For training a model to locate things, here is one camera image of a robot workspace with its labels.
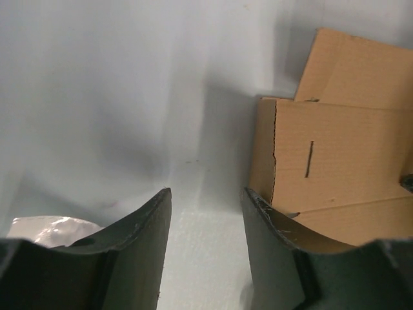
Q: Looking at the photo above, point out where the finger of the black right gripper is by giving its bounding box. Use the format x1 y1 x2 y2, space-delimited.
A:
399 174 413 194

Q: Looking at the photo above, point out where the brown cardboard box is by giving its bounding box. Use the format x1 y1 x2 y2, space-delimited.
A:
249 28 412 245

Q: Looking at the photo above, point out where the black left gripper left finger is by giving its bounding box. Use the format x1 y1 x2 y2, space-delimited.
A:
1 188 172 309

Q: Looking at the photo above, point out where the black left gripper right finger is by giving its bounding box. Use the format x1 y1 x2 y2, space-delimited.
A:
242 188 412 309

